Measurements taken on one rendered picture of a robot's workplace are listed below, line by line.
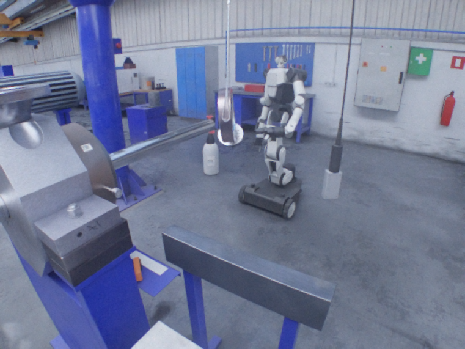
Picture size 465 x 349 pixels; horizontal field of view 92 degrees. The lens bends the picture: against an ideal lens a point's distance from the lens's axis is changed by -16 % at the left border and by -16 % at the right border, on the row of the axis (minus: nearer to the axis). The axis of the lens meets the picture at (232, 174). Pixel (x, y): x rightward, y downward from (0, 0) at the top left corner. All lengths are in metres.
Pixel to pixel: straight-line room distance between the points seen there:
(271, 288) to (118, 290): 0.46
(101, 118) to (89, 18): 0.94
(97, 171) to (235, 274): 0.54
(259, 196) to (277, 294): 1.89
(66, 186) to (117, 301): 0.37
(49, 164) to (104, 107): 2.08
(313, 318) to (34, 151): 0.90
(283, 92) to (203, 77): 3.99
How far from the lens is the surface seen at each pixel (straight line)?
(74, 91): 4.79
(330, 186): 1.16
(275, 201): 2.58
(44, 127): 0.85
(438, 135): 5.56
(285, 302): 0.85
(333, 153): 1.11
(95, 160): 0.89
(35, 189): 0.74
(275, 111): 2.48
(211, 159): 3.45
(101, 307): 0.85
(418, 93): 5.41
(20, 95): 0.82
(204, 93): 6.26
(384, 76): 5.06
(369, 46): 5.09
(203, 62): 6.22
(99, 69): 2.80
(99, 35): 2.81
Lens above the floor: 1.45
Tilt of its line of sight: 24 degrees down
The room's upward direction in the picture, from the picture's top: straight up
